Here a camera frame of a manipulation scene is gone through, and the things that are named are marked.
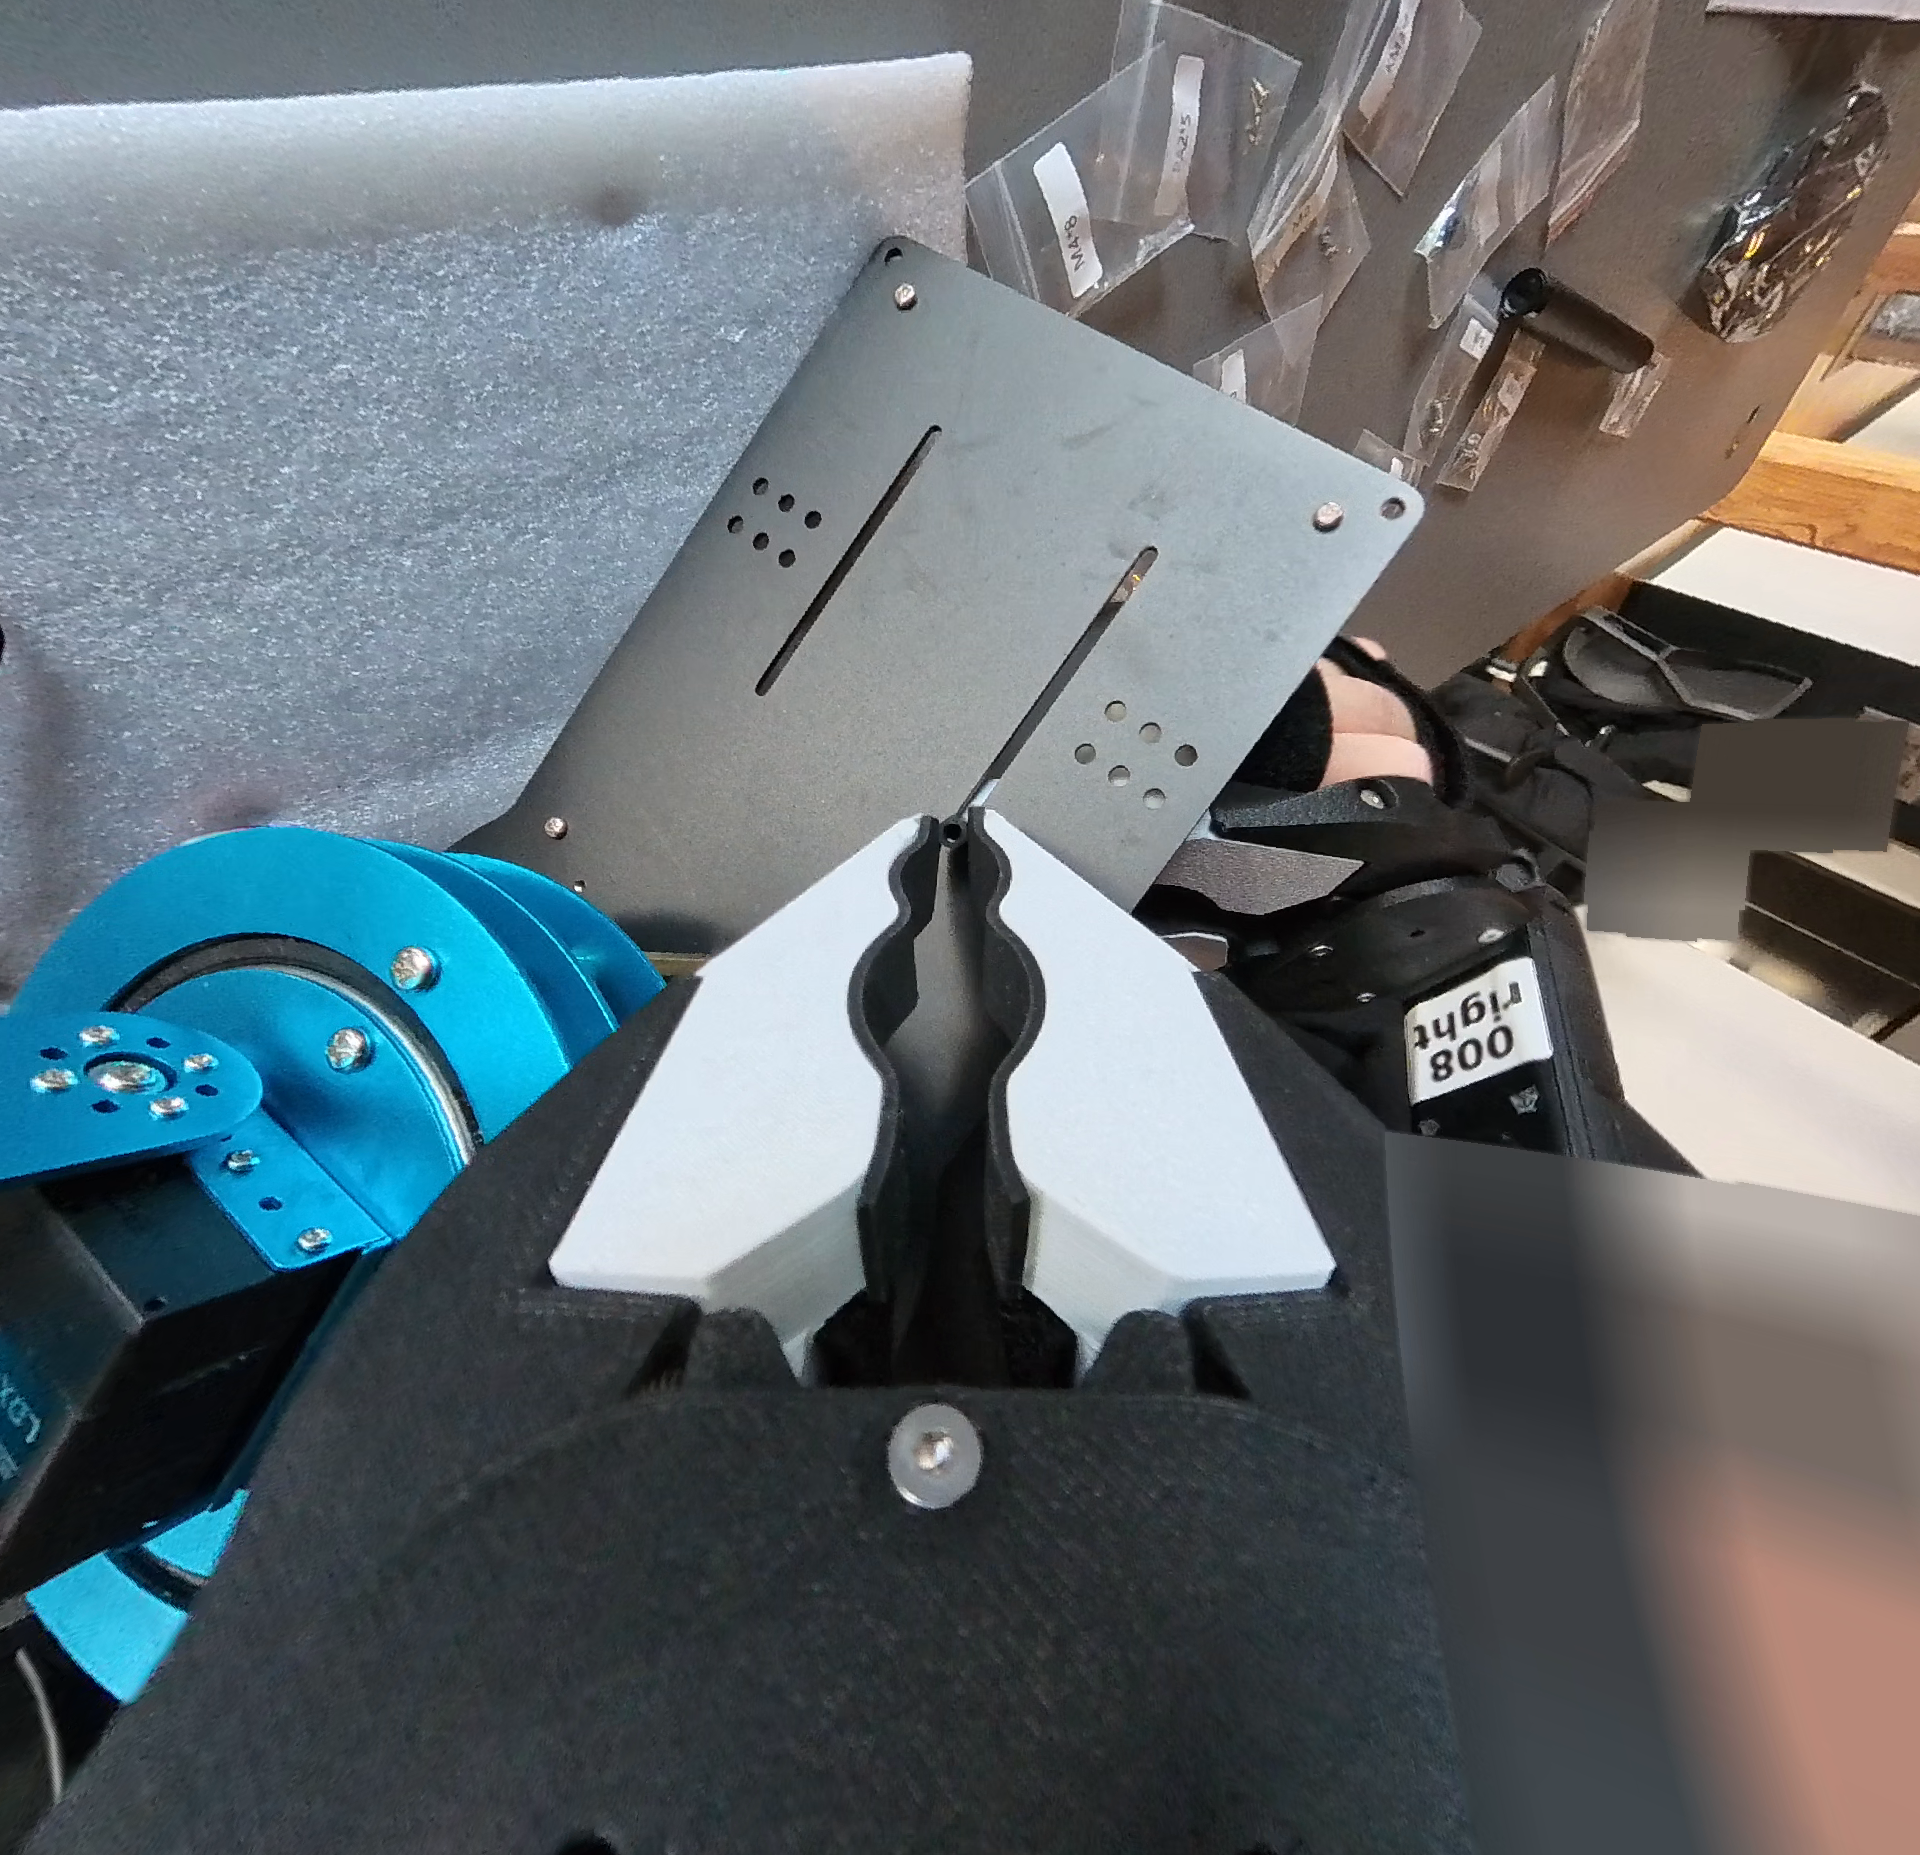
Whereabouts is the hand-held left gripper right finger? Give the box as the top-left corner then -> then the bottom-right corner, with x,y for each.
967,808 -> 1341,1359

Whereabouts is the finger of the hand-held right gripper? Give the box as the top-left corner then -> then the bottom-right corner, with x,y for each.
1155,831 -> 1367,914

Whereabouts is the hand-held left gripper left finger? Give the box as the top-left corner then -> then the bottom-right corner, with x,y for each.
545,812 -> 950,1359

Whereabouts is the blue toy robot arm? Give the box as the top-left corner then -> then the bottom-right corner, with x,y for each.
0,827 -> 670,1707

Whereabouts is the black triangular base plate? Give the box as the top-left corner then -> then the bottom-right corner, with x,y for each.
450,235 -> 1428,1287

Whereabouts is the silver foil bag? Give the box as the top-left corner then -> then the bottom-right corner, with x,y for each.
1696,83 -> 1895,346

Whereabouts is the person's right hand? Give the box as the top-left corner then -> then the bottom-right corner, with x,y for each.
1327,677 -> 1434,786

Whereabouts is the black storage box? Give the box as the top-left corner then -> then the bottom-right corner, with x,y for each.
1738,835 -> 1920,1068

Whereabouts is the black backpack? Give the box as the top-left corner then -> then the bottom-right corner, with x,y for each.
1425,608 -> 1821,865

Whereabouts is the group of small clear bags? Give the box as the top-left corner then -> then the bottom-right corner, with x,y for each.
967,0 -> 1675,493

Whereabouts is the white foam sheet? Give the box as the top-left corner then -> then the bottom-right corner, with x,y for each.
0,53 -> 974,989

